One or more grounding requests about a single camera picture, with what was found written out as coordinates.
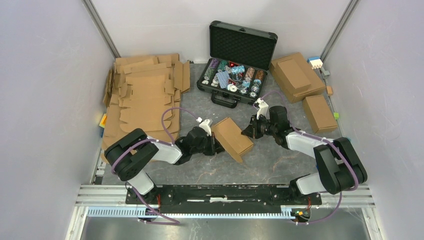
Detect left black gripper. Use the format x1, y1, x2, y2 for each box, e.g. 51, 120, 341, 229
191, 131, 225, 156

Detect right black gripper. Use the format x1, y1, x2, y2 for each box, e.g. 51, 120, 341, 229
241, 114, 277, 140

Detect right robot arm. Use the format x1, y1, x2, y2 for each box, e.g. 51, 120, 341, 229
241, 105, 368, 204

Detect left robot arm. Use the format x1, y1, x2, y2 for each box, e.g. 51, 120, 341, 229
104, 126, 225, 204

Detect small folded cardboard box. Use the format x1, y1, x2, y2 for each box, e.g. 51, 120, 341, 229
302, 95, 338, 134

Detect large folded cardboard box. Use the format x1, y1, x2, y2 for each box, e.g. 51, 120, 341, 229
269, 52, 326, 103

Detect black poker chip case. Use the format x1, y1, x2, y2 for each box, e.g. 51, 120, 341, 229
196, 20, 278, 109

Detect green cube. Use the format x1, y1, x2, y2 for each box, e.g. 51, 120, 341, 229
333, 112, 340, 120

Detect small wooden cube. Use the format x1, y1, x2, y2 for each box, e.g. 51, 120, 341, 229
326, 86, 334, 96

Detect stack of flat cardboard blanks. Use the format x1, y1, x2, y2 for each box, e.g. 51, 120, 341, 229
101, 53, 191, 150

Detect blue white toy block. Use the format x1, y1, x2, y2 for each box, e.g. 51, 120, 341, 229
307, 56, 324, 70

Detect grey toy block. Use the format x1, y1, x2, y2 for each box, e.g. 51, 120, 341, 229
320, 69, 331, 79

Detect orange yellow block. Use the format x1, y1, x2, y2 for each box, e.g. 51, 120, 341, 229
98, 113, 107, 138

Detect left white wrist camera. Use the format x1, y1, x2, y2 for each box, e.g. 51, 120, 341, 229
196, 117, 213, 136

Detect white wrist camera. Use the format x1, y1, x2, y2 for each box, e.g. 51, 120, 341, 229
196, 117, 213, 136
253, 98, 269, 120

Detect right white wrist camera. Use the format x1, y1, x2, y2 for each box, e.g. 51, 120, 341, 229
253, 98, 269, 120

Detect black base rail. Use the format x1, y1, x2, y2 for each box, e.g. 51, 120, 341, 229
143, 184, 322, 214

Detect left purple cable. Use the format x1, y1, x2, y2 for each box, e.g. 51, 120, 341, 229
110, 106, 203, 226

